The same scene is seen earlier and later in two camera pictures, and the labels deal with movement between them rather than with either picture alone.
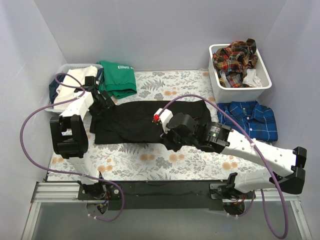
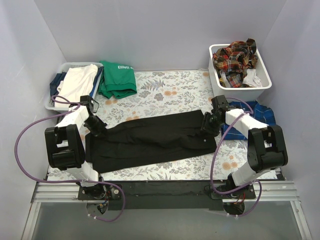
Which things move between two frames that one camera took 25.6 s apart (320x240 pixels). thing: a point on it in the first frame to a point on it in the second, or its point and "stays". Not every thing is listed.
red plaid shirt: (235, 60) stays
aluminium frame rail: (67, 192) stays
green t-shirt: (117, 79) stays
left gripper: (104, 99) to (95, 126)
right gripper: (171, 140) to (208, 124)
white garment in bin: (251, 79) stays
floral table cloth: (155, 161) stays
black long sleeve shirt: (132, 122) to (164, 139)
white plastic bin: (226, 95) stays
